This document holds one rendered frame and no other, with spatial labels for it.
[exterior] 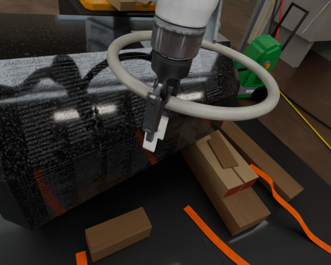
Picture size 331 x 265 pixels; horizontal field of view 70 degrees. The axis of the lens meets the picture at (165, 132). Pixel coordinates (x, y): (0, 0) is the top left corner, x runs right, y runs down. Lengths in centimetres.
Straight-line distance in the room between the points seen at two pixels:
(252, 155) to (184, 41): 148
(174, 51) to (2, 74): 58
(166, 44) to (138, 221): 100
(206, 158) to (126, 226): 61
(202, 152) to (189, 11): 118
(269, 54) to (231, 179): 131
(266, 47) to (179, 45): 200
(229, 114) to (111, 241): 89
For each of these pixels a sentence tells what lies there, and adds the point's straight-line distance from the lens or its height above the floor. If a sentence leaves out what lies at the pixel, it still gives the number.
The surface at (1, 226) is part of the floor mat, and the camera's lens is 148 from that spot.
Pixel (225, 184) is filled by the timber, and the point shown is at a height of 23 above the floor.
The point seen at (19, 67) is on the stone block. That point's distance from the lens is 86.
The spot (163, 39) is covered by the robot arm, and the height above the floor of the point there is 113.
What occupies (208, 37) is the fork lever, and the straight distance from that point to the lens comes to 98.
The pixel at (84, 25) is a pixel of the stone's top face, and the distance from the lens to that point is 110.
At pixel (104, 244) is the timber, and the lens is 122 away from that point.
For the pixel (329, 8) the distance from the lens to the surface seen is 343.
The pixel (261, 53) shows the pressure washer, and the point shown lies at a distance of 235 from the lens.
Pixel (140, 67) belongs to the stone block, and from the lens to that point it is 94.
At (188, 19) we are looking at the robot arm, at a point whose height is 117.
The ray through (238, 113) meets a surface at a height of 100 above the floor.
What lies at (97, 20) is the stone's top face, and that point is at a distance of 115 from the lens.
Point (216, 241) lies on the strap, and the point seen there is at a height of 2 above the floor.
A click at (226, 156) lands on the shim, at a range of 151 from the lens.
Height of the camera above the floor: 129
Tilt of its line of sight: 44 degrees down
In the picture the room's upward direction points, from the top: 15 degrees clockwise
